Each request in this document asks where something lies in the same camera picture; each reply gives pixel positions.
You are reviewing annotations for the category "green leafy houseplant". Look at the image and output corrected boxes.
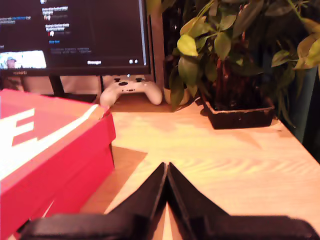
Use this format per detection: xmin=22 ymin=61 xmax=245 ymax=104
xmin=146 ymin=0 xmax=320 ymax=128

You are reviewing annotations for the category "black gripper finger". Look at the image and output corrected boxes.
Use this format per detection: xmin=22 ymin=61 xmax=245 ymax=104
xmin=104 ymin=161 xmax=168 ymax=233
xmin=166 ymin=161 xmax=231 ymax=240

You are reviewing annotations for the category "small white plant pot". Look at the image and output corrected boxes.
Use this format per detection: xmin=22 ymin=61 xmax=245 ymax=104
xmin=163 ymin=86 xmax=191 ymax=106

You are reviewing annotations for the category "red shoebox base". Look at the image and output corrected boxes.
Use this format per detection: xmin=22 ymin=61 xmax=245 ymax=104
xmin=0 ymin=142 xmax=116 ymax=240

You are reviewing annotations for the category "white game controller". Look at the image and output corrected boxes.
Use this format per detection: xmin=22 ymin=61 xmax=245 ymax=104
xmin=99 ymin=76 xmax=164 ymax=107

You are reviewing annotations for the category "black computer monitor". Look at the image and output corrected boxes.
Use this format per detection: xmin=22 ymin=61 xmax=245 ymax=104
xmin=0 ymin=0 xmax=154 ymax=103

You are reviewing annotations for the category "red shoebox lid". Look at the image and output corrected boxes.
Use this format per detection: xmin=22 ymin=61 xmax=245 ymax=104
xmin=0 ymin=88 xmax=117 ymax=198

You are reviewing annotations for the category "black square plant pot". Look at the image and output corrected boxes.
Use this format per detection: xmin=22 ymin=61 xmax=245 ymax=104
xmin=203 ymin=99 xmax=276 ymax=130

